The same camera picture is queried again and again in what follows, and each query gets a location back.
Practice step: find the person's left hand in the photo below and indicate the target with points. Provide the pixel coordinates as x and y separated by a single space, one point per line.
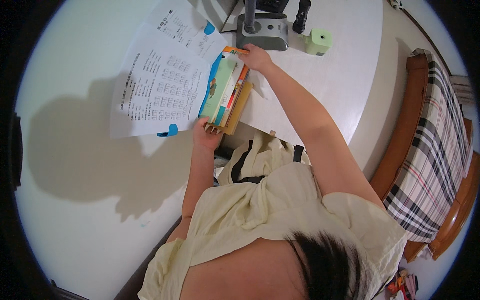
205 138

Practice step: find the person's right hand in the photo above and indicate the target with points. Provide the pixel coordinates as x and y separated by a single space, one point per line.
260 59

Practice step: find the person's right fingers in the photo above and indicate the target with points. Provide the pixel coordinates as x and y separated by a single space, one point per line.
250 50

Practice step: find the orange book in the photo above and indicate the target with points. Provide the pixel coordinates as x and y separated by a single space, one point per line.
233 51

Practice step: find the white book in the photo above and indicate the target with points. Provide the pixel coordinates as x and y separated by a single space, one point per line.
232 88

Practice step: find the green book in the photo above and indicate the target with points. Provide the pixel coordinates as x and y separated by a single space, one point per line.
221 88

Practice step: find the black cylindrical object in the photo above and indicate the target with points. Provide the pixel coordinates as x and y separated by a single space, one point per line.
301 17

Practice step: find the blue plastic folder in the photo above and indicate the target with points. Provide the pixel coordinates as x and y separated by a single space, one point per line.
207 93

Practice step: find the green pencil sharpener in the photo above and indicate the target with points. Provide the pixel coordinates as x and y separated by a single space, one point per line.
318 41

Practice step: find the small white printed sheet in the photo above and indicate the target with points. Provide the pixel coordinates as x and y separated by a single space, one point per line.
183 26

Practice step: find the large white printed sheet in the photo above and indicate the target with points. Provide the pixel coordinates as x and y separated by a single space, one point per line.
157 93

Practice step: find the wooden chair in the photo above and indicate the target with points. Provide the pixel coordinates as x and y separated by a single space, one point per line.
403 123

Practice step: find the person's body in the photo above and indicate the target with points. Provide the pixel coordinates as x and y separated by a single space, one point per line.
262 232

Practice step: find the plaid seat cushion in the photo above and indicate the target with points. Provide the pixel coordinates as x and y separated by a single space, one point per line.
435 150

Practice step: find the heap of colourful items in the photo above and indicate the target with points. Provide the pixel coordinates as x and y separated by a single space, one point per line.
403 285

